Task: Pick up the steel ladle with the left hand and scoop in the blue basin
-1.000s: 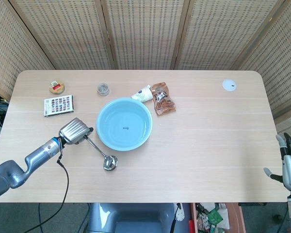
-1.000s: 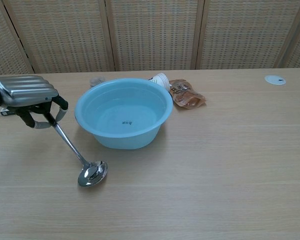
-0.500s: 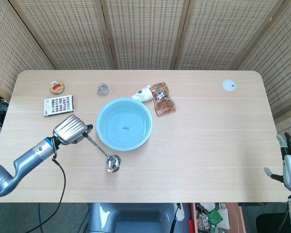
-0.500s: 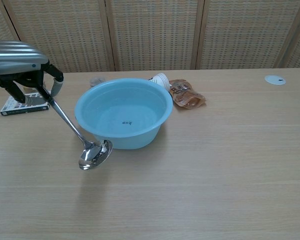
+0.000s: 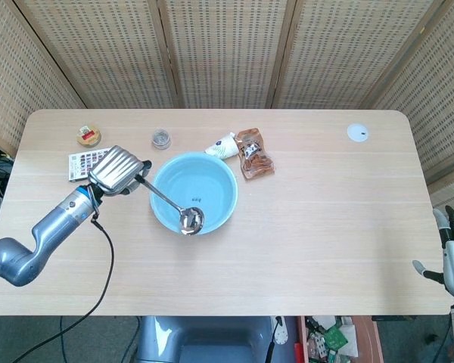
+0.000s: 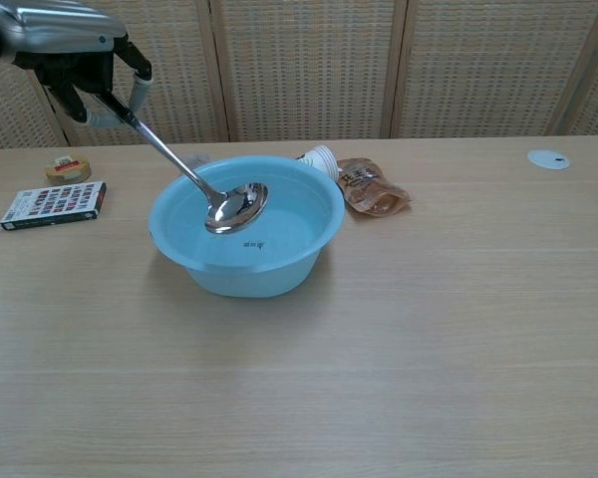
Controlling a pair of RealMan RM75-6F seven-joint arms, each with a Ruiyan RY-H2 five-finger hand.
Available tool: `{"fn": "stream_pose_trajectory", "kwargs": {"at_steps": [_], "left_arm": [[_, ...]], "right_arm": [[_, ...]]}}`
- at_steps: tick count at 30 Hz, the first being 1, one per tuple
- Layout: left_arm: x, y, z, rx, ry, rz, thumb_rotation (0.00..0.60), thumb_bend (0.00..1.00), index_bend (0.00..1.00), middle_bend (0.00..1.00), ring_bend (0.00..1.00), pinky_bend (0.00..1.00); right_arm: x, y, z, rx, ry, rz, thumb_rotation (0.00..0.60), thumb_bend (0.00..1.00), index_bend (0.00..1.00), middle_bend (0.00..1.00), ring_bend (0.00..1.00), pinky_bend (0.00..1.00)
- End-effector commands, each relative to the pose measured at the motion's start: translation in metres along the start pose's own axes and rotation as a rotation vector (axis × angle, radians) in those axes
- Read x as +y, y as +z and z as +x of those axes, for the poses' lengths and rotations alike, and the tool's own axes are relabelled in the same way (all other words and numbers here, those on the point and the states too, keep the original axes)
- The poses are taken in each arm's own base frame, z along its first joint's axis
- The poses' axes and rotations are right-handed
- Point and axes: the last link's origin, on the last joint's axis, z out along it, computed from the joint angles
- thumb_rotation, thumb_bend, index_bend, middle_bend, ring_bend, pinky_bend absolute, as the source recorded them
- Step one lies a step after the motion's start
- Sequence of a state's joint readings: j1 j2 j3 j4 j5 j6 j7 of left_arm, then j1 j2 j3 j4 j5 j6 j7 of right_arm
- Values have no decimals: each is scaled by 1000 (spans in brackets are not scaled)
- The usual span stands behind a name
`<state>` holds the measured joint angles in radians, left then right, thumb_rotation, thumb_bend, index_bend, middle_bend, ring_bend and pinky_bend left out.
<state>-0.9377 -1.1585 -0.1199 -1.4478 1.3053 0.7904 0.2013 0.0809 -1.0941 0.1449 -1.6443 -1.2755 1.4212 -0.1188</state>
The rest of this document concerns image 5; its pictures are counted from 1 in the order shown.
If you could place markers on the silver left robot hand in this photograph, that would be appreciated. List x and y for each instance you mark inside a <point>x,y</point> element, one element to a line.
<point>115,170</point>

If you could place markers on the metal ladle with black grip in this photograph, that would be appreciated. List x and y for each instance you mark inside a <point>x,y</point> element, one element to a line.
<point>191,220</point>

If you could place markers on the brown snack pouch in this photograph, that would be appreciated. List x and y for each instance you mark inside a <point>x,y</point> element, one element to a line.
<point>253,159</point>

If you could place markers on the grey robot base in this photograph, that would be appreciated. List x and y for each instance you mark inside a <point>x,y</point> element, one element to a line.
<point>208,338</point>

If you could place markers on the light blue bowl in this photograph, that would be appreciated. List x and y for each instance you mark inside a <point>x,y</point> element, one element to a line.
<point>215,177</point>

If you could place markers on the woven rattan folding screen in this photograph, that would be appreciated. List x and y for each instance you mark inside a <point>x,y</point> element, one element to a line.
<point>227,53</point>

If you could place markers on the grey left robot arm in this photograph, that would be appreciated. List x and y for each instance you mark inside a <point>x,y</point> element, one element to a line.
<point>41,234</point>

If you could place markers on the small clear glass jar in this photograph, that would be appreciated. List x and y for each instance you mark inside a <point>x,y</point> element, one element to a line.
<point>160,138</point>

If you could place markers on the white tube packet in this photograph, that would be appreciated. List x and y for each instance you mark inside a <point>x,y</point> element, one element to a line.
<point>222,148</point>

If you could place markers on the red box of circuit boards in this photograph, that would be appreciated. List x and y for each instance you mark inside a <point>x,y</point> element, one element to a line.
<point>336,338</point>

